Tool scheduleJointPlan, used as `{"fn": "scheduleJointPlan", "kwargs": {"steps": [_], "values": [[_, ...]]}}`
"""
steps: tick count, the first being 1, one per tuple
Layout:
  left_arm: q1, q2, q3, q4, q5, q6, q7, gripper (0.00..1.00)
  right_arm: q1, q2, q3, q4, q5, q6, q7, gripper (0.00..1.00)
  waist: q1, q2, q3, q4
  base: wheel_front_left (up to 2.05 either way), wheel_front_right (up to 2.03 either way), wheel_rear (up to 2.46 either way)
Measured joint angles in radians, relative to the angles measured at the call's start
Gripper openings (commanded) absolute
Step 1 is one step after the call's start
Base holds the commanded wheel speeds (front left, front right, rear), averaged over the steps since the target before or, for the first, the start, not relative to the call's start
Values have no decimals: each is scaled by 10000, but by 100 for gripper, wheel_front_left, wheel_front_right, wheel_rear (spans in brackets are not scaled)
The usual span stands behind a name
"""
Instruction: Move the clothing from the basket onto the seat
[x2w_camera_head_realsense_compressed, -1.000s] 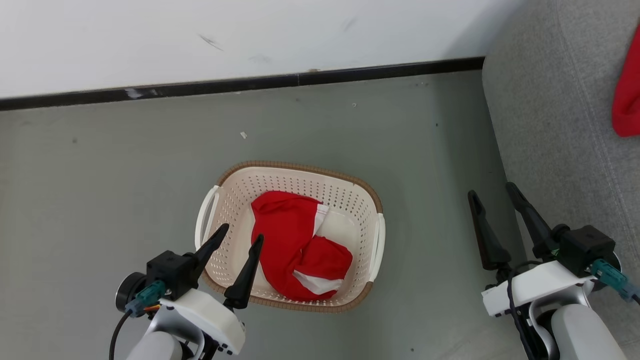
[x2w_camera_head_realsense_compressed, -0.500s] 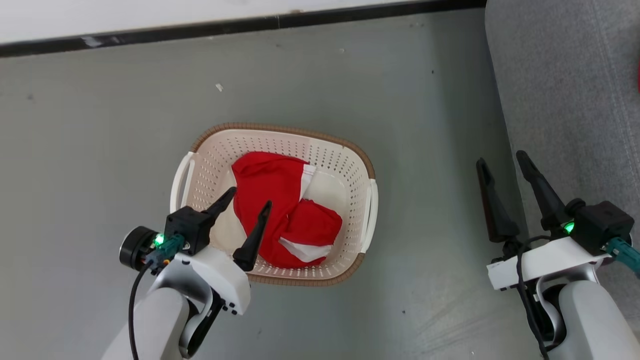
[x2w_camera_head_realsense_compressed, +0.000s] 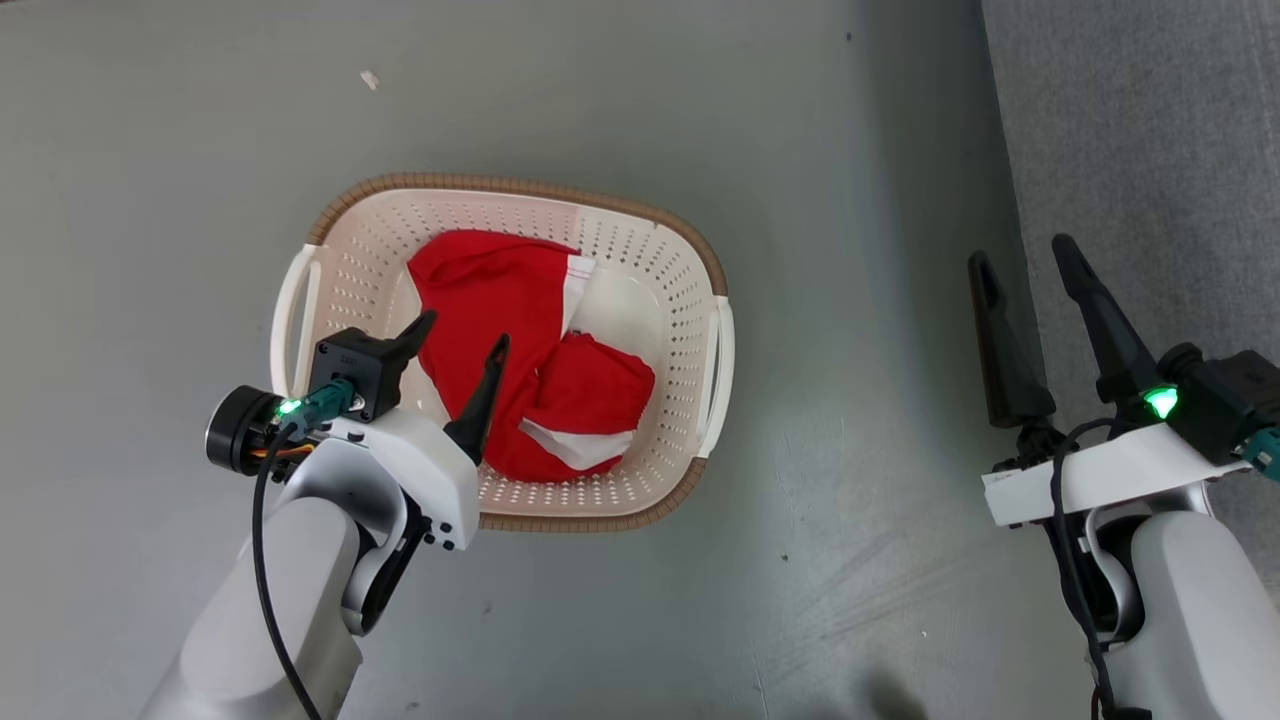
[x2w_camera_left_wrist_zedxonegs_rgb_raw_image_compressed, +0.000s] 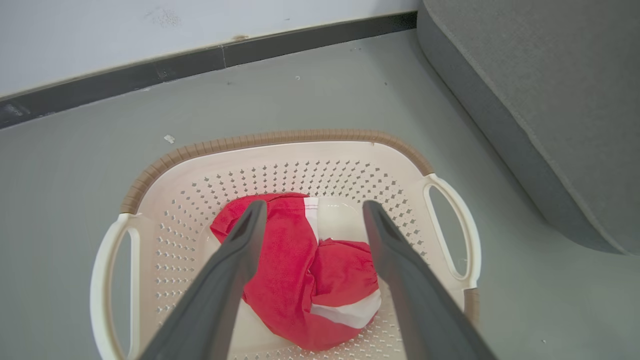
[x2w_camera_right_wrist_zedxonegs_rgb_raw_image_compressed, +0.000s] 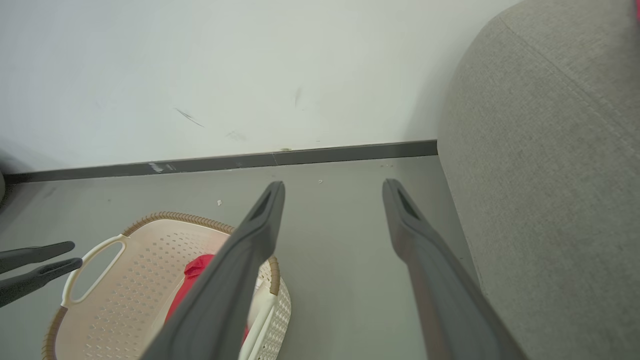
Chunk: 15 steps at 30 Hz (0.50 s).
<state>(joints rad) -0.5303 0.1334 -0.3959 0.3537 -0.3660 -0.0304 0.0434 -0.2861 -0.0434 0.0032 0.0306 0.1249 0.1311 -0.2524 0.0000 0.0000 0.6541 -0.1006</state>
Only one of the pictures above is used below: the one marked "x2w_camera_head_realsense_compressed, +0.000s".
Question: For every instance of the small white paper scrap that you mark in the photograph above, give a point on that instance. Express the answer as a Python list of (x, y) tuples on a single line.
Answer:
[(370, 80)]

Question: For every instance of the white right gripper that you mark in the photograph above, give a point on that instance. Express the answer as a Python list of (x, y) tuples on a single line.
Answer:
[(1110, 470)]

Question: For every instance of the red and white jersey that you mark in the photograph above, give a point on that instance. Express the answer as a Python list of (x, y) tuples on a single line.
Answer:
[(490, 300)]

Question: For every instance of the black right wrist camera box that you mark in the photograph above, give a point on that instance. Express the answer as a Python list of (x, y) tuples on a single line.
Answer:
[(1225, 400)]

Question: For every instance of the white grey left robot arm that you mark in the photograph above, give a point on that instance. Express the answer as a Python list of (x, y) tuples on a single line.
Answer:
[(250, 620)]

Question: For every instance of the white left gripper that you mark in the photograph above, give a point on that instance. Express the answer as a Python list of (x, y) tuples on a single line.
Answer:
[(430, 470)]

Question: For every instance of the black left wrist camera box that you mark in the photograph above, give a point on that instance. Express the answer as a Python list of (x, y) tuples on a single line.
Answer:
[(350, 365)]

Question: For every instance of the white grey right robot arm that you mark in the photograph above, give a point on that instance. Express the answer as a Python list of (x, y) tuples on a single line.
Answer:
[(1200, 620)]

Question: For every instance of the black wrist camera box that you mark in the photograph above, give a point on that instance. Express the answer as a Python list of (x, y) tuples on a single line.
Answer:
[(350, 365), (1225, 400)]

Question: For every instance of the cream perforated laundry basket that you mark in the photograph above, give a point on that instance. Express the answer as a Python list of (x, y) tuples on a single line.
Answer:
[(640, 240)]

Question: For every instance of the grey fabric sofa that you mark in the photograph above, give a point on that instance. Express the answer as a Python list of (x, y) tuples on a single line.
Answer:
[(1150, 120)]

